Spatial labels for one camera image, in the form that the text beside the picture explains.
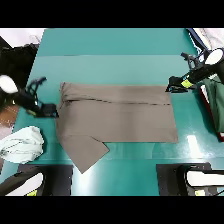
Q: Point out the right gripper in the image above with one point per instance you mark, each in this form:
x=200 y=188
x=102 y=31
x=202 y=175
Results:
x=176 y=83

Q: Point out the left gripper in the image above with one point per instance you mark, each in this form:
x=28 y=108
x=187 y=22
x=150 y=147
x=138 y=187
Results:
x=46 y=110

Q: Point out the grey-brown T-shirt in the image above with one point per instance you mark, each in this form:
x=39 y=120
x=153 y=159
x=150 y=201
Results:
x=116 y=115

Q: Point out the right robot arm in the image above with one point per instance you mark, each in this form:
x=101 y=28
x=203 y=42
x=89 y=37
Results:
x=206 y=71

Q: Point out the white garment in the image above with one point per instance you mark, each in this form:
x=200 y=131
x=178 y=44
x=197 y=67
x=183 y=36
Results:
x=21 y=145

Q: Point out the dark green garment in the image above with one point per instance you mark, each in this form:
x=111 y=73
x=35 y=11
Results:
x=216 y=100

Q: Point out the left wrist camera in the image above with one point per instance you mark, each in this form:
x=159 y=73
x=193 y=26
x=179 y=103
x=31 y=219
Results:
x=35 y=86

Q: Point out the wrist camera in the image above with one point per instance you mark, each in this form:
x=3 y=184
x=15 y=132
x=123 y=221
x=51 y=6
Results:
x=35 y=86
x=190 y=59

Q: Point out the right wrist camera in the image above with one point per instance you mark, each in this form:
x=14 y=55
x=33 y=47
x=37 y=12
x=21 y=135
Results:
x=190 y=59

